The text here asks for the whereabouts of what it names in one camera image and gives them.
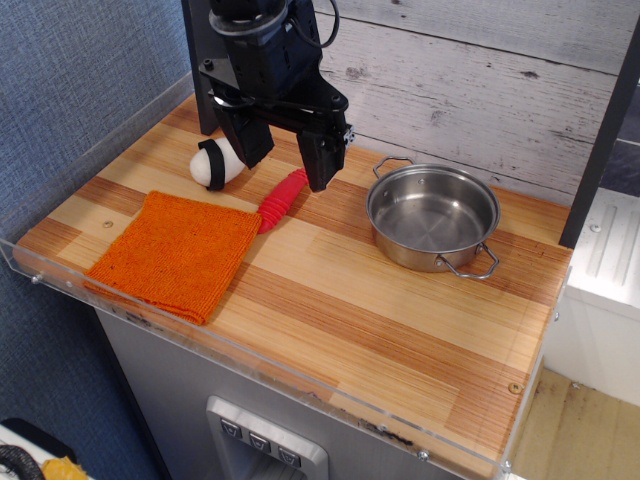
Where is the white side cabinet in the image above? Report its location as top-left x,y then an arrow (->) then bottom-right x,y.
543,188 -> 639,405

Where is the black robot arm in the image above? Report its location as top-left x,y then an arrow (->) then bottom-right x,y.
199,1 -> 354,192

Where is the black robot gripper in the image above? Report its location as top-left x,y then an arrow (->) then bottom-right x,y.
200,9 -> 353,192

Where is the silver dispenser button panel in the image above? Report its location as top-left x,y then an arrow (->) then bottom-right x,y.
206,396 -> 329,479

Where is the red handled metal spoon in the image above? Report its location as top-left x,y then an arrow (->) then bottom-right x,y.
258,168 -> 308,234

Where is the dark grey right post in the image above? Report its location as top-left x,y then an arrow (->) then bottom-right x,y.
559,20 -> 639,249

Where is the white egg with black band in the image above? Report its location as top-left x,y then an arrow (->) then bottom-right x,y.
189,137 -> 245,191

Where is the orange knitted cloth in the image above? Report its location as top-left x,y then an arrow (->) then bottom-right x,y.
84,191 -> 262,325

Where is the clear acrylic table guard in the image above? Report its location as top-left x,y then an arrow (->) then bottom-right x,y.
1,73 -> 569,479

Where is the dark grey post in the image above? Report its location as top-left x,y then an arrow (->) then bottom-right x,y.
559,20 -> 639,249
181,0 -> 226,136

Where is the black cable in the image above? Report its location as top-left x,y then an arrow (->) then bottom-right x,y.
287,0 -> 341,50

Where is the stainless steel pan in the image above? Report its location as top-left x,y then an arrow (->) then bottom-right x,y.
365,156 -> 501,280

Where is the dark grey left post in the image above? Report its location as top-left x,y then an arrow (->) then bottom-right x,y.
181,0 -> 226,136

